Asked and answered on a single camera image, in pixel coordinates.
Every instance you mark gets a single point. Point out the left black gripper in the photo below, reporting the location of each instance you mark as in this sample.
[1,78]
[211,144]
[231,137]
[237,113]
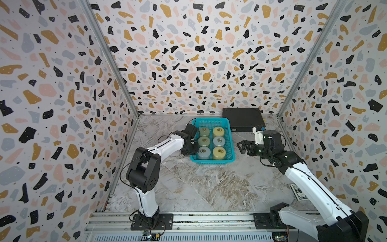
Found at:
[195,151]

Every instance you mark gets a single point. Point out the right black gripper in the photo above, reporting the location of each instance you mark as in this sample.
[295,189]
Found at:
[251,144]

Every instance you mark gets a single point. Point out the blue-grey canister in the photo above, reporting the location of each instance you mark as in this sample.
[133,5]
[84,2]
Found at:
[204,153]
[219,141]

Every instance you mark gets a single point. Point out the green canister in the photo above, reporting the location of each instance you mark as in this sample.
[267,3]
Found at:
[204,141]
[204,132]

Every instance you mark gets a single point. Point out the yellow canister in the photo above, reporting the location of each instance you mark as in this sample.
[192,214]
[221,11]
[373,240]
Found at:
[219,153]
[218,132]

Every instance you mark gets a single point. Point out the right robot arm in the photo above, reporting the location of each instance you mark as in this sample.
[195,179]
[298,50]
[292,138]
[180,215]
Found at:
[336,221]

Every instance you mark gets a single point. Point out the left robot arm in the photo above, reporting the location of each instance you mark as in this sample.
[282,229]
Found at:
[144,169]

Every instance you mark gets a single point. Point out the teal plastic mesh basket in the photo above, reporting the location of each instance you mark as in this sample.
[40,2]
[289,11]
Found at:
[211,123]

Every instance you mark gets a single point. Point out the black flat case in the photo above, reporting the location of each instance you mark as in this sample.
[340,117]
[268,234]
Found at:
[244,119]

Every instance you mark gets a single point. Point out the printed card on table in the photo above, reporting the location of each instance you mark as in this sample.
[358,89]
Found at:
[299,194]

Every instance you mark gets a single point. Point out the right circuit board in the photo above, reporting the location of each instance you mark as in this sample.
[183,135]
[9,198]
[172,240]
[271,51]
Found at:
[279,237]

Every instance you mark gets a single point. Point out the circuit board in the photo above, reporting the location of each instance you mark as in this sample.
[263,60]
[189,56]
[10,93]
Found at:
[150,237]
[279,237]

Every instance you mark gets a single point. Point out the left circuit board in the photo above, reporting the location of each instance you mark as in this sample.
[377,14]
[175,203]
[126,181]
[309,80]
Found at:
[150,237]

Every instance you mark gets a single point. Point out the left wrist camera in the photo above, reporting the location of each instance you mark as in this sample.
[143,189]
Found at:
[191,130]

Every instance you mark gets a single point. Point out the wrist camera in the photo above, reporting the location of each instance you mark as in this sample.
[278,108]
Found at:
[191,130]
[258,133]

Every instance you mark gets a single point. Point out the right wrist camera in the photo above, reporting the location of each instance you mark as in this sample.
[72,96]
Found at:
[258,133]

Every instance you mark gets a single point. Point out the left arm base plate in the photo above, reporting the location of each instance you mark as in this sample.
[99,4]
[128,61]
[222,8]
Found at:
[161,222]

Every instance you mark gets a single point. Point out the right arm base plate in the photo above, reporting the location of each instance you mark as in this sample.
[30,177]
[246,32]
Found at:
[266,221]

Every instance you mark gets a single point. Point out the aluminium mounting rail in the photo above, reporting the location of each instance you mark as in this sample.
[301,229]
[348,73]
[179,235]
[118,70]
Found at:
[188,227]

